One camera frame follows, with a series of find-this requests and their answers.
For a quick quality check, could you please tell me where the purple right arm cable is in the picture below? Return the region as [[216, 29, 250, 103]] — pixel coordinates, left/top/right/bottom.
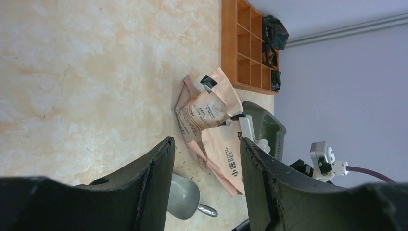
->
[[345, 166, 396, 184]]

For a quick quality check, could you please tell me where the piano pattern bag clip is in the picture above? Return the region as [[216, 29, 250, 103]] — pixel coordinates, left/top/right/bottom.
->
[[239, 115, 271, 154]]

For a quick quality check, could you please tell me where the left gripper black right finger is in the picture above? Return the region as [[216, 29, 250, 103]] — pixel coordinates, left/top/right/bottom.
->
[[240, 138, 408, 231]]

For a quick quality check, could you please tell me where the orange divided organizer tray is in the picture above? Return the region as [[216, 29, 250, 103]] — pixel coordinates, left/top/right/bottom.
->
[[220, 0, 279, 95]]

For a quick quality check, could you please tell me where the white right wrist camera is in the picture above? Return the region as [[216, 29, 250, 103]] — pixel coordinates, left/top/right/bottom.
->
[[310, 141, 349, 182]]

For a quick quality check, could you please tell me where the dark grey litter box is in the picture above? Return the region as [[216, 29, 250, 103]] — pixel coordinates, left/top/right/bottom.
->
[[242, 101, 286, 161]]

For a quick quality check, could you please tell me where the dark tangled cords bundle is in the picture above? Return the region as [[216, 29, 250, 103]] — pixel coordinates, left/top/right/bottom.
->
[[262, 14, 290, 69]]

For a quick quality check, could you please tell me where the silver metal scoop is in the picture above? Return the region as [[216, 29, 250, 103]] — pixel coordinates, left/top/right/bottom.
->
[[167, 174, 218, 220]]

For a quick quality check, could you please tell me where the pink cat litter bag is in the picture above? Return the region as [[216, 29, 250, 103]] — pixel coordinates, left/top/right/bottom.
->
[[175, 68, 245, 196]]

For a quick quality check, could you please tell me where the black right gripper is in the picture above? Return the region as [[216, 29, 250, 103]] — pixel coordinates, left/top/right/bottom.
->
[[290, 159, 314, 177]]

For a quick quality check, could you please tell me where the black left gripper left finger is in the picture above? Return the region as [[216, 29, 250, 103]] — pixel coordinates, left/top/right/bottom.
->
[[0, 137, 175, 231]]

